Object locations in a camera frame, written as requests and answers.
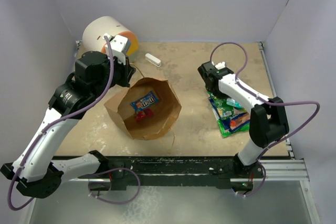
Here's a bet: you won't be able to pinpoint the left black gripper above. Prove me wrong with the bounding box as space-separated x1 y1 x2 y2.
91 54 135 99

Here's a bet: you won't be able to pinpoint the blue M&M's packet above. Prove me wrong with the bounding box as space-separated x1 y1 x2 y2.
130 91 159 112

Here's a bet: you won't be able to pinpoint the brown paper bag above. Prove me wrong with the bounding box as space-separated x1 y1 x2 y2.
104 63 182 141

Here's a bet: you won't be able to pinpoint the red snack packet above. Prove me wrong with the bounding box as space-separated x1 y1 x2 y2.
135 109 154 122

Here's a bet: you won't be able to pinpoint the green yellow candy bag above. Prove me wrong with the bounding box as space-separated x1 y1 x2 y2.
208 96 247 120

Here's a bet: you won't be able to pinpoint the blue Burts chilli chips bag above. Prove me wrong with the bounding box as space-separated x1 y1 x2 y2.
221 112 250 133

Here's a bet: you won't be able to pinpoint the green cassava chips bag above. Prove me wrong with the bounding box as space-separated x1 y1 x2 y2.
208 92 250 137

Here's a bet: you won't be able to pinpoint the teal snack packet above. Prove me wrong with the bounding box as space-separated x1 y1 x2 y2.
226 98 244 109

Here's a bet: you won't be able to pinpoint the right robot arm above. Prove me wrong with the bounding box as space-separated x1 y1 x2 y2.
197 61 289 177

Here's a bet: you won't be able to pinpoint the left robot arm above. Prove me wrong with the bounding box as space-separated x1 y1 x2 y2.
1 50 135 199

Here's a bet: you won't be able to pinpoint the small white block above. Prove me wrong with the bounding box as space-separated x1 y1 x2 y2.
145 53 162 67

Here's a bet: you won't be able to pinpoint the round toy drawer cabinet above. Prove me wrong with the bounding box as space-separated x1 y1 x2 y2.
82 16 139 57

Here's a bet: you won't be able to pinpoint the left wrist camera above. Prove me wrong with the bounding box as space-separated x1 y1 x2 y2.
104 33 131 65

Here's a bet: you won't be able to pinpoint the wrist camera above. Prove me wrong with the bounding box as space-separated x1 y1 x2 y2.
215 61 226 70
104 33 131 65

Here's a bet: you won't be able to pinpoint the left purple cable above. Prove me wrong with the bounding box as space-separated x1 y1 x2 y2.
7 35 114 211

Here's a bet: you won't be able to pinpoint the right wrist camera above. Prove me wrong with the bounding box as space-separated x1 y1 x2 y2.
215 61 226 70

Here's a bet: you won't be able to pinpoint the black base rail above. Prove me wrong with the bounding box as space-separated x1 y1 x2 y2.
77 155 266 190

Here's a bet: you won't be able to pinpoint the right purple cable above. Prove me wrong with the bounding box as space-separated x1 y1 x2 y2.
209 41 321 161

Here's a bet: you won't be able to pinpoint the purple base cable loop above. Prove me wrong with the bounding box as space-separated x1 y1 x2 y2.
87 166 142 205

